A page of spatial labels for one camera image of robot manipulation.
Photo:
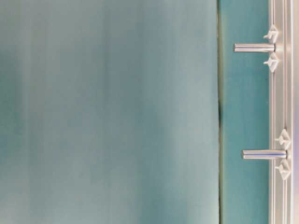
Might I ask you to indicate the aluminium extrusion rail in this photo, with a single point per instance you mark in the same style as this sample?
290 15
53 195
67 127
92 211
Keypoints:
284 111

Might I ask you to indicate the white bracket above upper shaft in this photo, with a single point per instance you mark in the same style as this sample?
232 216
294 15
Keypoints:
272 34

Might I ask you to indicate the white bracket below upper shaft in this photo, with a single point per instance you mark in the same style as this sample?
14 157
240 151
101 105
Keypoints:
272 62

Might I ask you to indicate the white bracket below shaft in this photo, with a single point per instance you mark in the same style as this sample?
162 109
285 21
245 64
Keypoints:
272 62
284 169

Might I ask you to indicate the lower steel shaft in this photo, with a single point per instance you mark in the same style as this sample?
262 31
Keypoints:
267 154

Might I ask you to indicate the upper steel shaft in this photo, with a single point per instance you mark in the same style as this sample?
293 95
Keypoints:
254 47

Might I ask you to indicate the white bracket above shaft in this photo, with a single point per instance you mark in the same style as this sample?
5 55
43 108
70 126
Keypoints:
284 139
272 34

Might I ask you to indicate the steel shaft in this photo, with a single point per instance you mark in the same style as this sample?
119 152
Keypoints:
254 47
267 154

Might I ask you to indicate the white bracket above lower shaft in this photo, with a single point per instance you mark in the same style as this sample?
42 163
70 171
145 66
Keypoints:
284 139

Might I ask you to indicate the white bracket below lower shaft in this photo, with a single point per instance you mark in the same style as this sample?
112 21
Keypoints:
284 169

